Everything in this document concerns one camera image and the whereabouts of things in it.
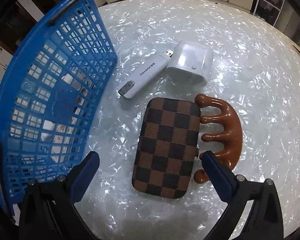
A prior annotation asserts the blue plastic basket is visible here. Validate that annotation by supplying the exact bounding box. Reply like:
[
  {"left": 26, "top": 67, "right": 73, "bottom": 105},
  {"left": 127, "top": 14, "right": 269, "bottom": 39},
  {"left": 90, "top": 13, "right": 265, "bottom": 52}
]
[{"left": 0, "top": 0, "right": 117, "bottom": 213}]

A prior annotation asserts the white earbud charging case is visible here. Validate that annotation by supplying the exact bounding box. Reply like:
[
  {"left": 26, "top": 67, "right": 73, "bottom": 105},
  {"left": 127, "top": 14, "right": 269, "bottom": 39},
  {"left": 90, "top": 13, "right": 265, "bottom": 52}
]
[{"left": 166, "top": 41, "right": 213, "bottom": 86}]

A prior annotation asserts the white remote control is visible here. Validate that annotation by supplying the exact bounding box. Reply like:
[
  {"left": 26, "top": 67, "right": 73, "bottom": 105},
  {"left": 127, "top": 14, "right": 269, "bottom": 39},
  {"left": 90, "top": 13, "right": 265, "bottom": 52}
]
[{"left": 40, "top": 72, "right": 91, "bottom": 163}]

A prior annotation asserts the brown wooden massage comb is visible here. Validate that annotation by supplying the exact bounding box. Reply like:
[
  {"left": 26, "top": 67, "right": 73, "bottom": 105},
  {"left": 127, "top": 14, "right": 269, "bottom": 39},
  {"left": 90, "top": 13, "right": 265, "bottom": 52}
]
[{"left": 194, "top": 94, "right": 243, "bottom": 170}]

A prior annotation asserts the brown checkered case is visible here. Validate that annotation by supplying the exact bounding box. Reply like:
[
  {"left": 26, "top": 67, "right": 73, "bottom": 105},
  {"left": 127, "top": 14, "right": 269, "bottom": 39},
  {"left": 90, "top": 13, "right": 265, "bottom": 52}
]
[{"left": 132, "top": 98, "right": 200, "bottom": 199}]

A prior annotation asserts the white USB dongle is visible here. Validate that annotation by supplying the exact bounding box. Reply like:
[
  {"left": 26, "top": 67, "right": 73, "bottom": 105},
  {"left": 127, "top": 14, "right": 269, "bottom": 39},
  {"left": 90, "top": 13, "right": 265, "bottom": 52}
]
[{"left": 118, "top": 49, "right": 174, "bottom": 99}]

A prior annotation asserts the white wire shelf rack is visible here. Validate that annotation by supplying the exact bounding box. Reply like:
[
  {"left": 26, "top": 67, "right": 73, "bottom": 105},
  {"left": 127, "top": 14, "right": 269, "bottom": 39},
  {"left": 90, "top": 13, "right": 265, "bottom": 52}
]
[{"left": 250, "top": 0, "right": 285, "bottom": 26}]

